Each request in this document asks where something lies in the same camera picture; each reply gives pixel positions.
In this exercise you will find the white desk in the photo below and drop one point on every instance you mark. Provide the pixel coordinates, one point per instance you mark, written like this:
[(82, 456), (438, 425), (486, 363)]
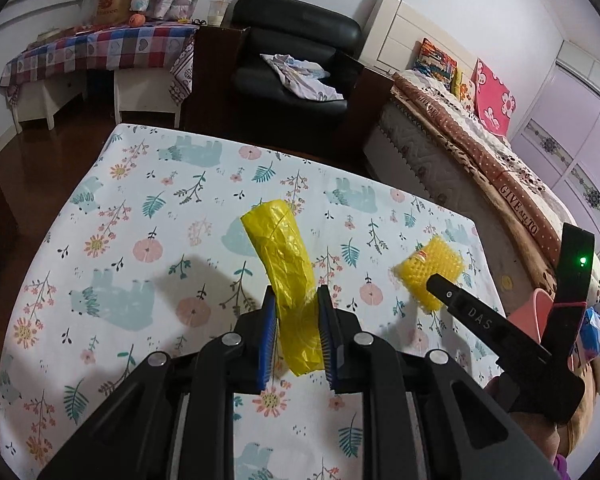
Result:
[(145, 90)]

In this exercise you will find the bed with patterned quilt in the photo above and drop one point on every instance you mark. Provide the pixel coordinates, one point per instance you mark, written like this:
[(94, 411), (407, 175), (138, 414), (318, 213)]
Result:
[(520, 255)]

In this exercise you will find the plastic cup with straw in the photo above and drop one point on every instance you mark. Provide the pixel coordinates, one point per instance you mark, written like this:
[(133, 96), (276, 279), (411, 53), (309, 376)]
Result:
[(217, 10)]

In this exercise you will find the black leather armchair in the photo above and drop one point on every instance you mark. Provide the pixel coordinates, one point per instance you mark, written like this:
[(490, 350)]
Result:
[(290, 15)]

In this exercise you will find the quilted bed mattress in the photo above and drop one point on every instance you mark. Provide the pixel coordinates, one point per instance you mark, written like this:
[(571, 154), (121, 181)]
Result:
[(430, 155)]

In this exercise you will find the blue tissue pack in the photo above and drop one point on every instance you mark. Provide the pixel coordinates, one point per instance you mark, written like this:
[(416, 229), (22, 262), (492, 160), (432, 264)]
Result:
[(592, 335)]

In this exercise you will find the dotted floral quilt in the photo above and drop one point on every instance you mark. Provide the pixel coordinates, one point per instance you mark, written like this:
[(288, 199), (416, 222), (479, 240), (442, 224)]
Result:
[(510, 170)]

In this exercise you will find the pink flower pillow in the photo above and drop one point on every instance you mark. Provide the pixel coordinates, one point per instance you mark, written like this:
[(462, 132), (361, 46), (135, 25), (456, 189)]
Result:
[(492, 95)]

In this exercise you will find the colourful striped pillow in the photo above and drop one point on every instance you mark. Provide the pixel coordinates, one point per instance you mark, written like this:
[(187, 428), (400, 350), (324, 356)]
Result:
[(432, 57)]

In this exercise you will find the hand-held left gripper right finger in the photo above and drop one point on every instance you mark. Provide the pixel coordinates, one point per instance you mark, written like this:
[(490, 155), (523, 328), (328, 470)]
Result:
[(328, 340)]

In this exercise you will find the pink plastic basin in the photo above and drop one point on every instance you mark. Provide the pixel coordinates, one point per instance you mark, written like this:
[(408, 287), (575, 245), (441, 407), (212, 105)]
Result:
[(527, 317)]

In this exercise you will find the person's right hand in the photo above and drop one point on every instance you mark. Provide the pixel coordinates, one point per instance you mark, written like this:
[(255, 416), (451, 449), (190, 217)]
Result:
[(530, 440)]

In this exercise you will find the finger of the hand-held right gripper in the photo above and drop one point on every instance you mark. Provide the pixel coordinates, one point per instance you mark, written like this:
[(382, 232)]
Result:
[(475, 312)]

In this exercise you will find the floral bear print tablecloth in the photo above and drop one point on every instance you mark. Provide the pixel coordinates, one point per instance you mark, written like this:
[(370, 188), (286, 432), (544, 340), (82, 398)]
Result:
[(130, 210)]

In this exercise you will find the checked heart pattern tablecloth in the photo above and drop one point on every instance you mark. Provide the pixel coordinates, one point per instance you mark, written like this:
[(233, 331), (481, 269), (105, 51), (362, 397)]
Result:
[(105, 45)]

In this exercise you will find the cream wooden headboard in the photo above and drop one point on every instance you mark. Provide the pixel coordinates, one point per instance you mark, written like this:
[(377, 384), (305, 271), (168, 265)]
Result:
[(400, 30)]

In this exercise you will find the orange fruit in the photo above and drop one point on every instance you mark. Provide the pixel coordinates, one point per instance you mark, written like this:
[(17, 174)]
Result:
[(137, 19)]

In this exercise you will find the yellow plastic bag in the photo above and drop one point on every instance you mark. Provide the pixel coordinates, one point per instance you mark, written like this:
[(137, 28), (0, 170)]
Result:
[(280, 245)]

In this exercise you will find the lilac sliding door wardrobe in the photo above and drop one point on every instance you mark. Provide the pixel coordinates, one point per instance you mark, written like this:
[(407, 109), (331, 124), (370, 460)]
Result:
[(590, 125)]

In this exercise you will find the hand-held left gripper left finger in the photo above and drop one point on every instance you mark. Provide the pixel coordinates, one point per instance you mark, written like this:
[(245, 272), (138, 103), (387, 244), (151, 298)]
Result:
[(267, 340)]

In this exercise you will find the yellow flower pillow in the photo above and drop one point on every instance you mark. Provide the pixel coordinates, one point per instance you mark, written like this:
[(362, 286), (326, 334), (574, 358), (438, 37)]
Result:
[(462, 90)]

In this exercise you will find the crumpled white patterned cloth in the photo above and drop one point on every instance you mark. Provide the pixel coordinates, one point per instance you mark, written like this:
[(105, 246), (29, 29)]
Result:
[(300, 77)]

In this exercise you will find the yellow foam fruit net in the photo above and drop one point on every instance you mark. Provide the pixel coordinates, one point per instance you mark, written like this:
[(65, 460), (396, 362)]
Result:
[(425, 270)]

